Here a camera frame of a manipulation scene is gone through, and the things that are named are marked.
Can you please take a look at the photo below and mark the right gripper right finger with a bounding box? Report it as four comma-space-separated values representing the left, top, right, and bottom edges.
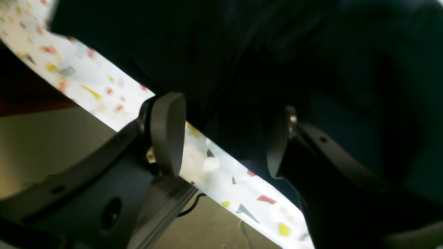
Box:
266, 106, 442, 249

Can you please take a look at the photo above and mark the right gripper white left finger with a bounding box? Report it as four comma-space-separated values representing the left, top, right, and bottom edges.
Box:
0, 92, 196, 249

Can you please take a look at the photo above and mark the black t-shirt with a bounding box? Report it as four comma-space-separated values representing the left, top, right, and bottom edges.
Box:
49, 0, 442, 204

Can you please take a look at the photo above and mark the terrazzo patterned tablecloth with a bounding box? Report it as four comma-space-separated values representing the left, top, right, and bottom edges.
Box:
0, 0, 315, 249

